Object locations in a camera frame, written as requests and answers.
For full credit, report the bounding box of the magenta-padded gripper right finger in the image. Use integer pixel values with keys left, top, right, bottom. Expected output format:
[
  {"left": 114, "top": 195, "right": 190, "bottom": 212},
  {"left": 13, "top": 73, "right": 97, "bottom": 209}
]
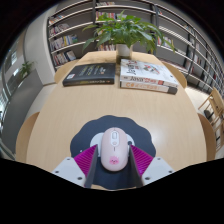
[{"left": 128, "top": 144, "right": 175, "bottom": 188}]

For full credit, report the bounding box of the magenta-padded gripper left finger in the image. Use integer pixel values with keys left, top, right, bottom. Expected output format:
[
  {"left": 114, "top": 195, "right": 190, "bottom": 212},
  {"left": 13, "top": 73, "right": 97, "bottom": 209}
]
[{"left": 51, "top": 144, "right": 100, "bottom": 189}]

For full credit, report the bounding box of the pink computer mouse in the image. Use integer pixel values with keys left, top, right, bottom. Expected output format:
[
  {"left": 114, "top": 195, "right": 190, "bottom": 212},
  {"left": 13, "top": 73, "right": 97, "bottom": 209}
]
[{"left": 100, "top": 127, "right": 129, "bottom": 172}]

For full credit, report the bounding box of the dark cartoon-face mouse pad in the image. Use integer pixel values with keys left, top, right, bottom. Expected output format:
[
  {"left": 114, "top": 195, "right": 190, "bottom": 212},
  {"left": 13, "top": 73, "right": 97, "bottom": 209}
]
[{"left": 69, "top": 114, "right": 157, "bottom": 190}]

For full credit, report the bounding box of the round-back wooden chair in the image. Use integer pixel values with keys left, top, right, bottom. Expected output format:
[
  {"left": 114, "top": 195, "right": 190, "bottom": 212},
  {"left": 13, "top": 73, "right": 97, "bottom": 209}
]
[
  {"left": 197, "top": 113, "right": 217, "bottom": 162},
  {"left": 14, "top": 111, "right": 41, "bottom": 164},
  {"left": 161, "top": 60, "right": 188, "bottom": 89},
  {"left": 54, "top": 59, "right": 81, "bottom": 84}
]

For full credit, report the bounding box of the white book orange spine print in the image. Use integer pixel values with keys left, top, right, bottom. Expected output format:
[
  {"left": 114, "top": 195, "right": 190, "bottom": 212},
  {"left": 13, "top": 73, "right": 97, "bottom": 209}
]
[{"left": 119, "top": 80, "right": 179, "bottom": 95}]

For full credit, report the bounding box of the slatted wooden chair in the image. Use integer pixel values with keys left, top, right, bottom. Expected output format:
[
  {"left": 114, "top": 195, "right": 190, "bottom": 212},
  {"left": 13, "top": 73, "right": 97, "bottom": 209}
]
[{"left": 198, "top": 87, "right": 224, "bottom": 148}]

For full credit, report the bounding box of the black book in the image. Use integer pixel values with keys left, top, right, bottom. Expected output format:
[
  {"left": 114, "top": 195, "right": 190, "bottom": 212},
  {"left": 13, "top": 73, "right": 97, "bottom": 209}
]
[{"left": 62, "top": 63, "right": 117, "bottom": 87}]

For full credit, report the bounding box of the small potted plant on ledge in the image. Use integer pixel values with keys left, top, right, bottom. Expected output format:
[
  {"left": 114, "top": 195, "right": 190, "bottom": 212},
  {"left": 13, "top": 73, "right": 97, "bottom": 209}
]
[{"left": 18, "top": 60, "right": 36, "bottom": 79}]

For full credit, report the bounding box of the green plant in white pot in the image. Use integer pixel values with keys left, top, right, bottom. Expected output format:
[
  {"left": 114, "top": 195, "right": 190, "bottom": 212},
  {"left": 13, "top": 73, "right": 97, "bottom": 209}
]
[{"left": 81, "top": 9, "right": 176, "bottom": 65}]

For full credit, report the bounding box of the grey bookshelf unit with books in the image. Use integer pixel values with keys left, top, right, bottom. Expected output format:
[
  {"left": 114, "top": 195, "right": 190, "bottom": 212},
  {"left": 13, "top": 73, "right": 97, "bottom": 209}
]
[{"left": 46, "top": 0, "right": 224, "bottom": 98}]

